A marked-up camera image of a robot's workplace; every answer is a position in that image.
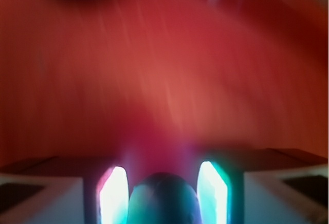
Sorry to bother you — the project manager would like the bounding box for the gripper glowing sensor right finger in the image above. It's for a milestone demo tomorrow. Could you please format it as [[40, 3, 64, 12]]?
[[196, 148, 328, 223]]

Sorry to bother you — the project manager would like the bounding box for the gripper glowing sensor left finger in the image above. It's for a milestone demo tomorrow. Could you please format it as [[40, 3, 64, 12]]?
[[1, 157, 129, 223]]

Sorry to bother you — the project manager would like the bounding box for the dark green plastic pickle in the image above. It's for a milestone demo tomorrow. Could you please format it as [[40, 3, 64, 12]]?
[[127, 172, 203, 223]]

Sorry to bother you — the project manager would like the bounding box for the red plastic tray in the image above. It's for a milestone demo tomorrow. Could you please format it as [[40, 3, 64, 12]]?
[[0, 0, 329, 173]]

